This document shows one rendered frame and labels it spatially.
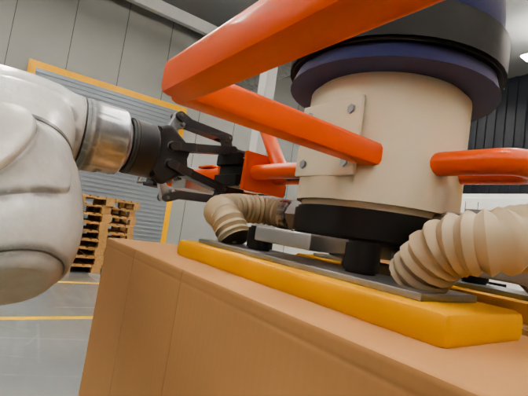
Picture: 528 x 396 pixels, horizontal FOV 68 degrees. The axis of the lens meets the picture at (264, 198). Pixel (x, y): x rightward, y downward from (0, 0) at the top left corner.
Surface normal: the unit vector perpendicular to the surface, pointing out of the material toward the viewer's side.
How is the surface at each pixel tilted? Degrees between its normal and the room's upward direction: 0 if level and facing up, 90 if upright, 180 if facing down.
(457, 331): 91
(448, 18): 90
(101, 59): 90
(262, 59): 179
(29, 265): 108
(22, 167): 83
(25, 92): 44
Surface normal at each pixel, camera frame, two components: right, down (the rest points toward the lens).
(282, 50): -0.15, 0.99
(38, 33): 0.57, 0.01
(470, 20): 0.24, -0.04
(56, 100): 0.72, -0.55
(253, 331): -0.79, -0.17
